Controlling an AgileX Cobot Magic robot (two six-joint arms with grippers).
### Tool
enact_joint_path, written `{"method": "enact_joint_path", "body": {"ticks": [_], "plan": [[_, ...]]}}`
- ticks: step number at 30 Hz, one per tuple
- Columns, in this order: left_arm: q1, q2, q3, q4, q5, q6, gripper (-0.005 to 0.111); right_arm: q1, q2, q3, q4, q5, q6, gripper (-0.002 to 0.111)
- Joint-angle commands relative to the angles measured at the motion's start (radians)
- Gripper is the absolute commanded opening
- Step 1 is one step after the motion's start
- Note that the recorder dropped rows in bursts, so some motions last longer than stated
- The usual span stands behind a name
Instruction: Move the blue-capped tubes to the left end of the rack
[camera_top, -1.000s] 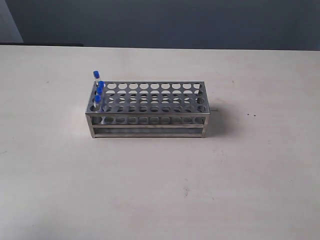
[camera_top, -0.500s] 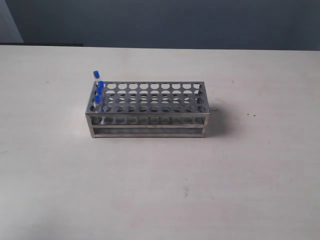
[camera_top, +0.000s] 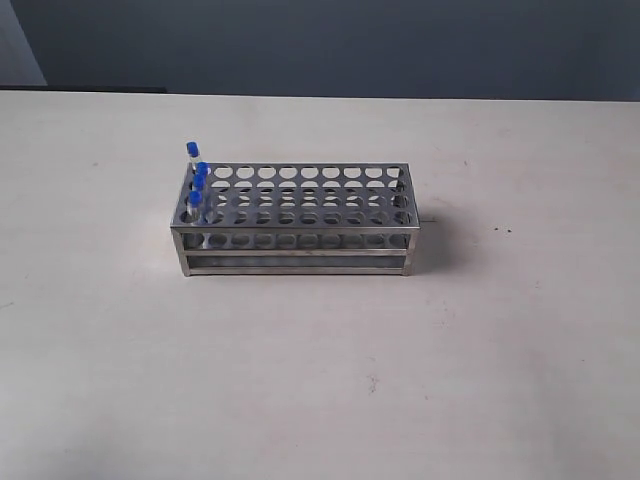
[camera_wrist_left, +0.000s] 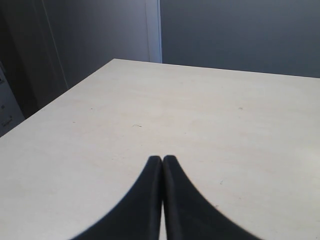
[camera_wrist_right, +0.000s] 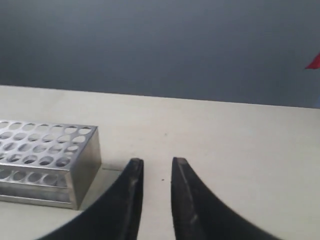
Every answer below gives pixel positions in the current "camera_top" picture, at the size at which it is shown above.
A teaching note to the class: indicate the blue-capped tube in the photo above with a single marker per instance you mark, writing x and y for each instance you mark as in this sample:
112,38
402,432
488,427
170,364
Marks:
193,153
194,204
203,168

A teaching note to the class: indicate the blue-capped tube edge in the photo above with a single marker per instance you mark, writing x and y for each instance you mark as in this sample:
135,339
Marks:
199,184

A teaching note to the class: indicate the stainless steel test tube rack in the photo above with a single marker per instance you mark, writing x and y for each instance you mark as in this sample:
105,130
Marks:
299,219

